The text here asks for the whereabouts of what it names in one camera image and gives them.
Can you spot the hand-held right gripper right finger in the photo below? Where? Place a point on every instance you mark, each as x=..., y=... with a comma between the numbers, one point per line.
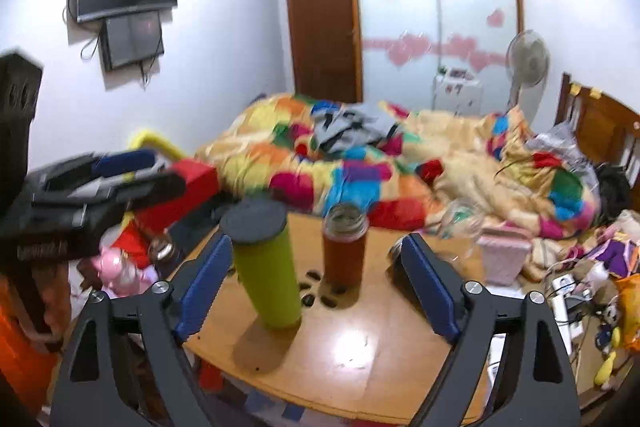
x=430, y=292

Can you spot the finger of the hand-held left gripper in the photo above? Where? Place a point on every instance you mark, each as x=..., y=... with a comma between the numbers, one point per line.
x=150, y=192
x=122, y=163

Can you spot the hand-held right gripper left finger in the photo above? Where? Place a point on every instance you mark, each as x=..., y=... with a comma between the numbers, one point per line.
x=202, y=294

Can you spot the green cup with black lid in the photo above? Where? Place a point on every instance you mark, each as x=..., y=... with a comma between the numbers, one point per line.
x=267, y=272

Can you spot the small round metal cup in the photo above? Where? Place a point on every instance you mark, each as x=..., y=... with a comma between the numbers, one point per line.
x=161, y=250

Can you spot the yellow curved tube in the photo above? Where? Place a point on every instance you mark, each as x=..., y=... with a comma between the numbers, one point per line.
x=155, y=141

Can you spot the red box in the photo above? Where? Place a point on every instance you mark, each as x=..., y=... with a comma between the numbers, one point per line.
x=192, y=184

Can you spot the clear glass jar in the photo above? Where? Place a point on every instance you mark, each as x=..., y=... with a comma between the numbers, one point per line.
x=462, y=227

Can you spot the pink box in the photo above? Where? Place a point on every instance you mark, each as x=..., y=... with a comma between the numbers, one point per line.
x=504, y=257

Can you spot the pink plush toy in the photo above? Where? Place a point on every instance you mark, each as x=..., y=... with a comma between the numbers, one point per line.
x=122, y=272

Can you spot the brown glass bottle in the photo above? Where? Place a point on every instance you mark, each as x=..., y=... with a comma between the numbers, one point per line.
x=344, y=257

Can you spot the white power strip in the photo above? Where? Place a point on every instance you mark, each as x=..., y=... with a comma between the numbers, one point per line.
x=565, y=299

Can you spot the colourful patchwork blanket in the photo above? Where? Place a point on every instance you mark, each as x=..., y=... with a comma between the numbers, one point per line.
x=310, y=172

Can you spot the grey clothing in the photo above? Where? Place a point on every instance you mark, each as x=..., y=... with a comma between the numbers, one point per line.
x=355, y=127

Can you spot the orange cloth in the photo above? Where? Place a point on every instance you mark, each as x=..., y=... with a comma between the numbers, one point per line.
x=22, y=347

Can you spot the yellow plush toy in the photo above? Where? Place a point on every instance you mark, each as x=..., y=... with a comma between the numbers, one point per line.
x=607, y=364

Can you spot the clear plastic bag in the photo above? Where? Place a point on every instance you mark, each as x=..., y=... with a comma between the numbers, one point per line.
x=562, y=142

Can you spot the small white cabinet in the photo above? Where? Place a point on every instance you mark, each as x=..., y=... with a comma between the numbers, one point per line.
x=457, y=92

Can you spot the black bag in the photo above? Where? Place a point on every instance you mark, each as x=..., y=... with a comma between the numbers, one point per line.
x=615, y=187

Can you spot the wooden wardrobe with white doors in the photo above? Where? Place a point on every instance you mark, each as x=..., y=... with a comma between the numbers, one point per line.
x=320, y=22

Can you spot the wooden bed headboard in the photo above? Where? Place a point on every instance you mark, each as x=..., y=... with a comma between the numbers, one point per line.
x=600, y=122

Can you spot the white standing fan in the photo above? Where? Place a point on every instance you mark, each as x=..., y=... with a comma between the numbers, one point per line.
x=527, y=59

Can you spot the small black wall monitor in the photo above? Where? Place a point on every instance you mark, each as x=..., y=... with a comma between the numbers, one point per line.
x=131, y=39

